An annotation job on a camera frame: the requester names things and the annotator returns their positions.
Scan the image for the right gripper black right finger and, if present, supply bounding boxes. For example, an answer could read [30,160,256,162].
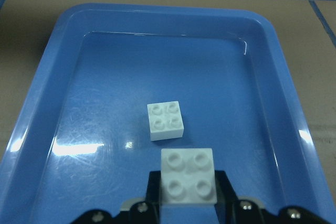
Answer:
[214,170,238,223]

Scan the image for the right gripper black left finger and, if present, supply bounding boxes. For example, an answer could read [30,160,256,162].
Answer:
[145,170,162,223]

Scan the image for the white building block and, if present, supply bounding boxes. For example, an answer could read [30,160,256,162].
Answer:
[147,101,184,141]
[161,148,217,206]

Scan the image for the blue plastic tray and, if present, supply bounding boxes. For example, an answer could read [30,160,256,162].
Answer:
[1,4,335,223]

